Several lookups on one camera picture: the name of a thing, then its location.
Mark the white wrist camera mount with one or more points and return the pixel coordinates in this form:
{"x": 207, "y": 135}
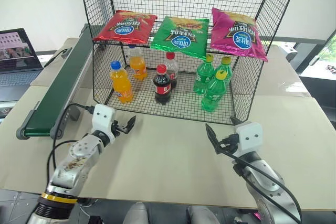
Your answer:
{"x": 103, "y": 119}
{"x": 249, "y": 136}

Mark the green soda bottle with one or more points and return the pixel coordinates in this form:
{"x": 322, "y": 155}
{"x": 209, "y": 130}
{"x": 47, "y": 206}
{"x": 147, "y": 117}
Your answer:
{"x": 213, "y": 93}
{"x": 226, "y": 72}
{"x": 203, "y": 77}

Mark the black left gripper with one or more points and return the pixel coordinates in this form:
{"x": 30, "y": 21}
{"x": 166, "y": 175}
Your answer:
{"x": 117, "y": 127}

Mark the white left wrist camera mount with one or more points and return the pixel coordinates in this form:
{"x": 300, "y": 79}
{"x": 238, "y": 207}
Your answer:
{"x": 103, "y": 119}

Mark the magenta chip bag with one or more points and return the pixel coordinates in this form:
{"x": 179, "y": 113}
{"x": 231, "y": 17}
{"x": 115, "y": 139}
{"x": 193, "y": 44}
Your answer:
{"x": 236, "y": 35}

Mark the green chip bag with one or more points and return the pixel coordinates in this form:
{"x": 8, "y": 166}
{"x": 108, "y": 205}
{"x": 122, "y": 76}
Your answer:
{"x": 178, "y": 39}

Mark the open grey laptop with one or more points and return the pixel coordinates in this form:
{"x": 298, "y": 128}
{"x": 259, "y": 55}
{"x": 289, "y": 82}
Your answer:
{"x": 15, "y": 51}

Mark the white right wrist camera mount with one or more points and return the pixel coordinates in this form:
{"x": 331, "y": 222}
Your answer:
{"x": 249, "y": 136}

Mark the grey rounded shape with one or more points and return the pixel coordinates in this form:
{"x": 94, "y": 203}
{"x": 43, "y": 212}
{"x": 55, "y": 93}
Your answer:
{"x": 203, "y": 214}
{"x": 136, "y": 213}

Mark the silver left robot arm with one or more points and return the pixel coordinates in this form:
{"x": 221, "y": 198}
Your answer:
{"x": 76, "y": 161}

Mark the cola bottle red cap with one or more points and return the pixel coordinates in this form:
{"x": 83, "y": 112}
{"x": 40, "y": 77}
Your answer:
{"x": 162, "y": 87}
{"x": 173, "y": 70}

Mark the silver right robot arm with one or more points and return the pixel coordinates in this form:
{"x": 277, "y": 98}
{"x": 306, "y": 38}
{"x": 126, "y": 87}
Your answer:
{"x": 265, "y": 179}

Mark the red chip bag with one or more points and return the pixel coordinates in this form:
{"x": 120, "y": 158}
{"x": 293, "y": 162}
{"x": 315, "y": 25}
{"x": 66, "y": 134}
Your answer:
{"x": 126, "y": 28}

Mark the orange soda bottle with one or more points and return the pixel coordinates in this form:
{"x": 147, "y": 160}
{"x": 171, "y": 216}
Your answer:
{"x": 137, "y": 68}
{"x": 122, "y": 87}

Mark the green conveyor belt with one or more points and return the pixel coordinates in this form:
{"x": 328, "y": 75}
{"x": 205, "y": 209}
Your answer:
{"x": 63, "y": 77}

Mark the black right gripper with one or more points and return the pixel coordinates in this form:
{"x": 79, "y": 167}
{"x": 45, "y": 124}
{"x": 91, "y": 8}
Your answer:
{"x": 229, "y": 142}

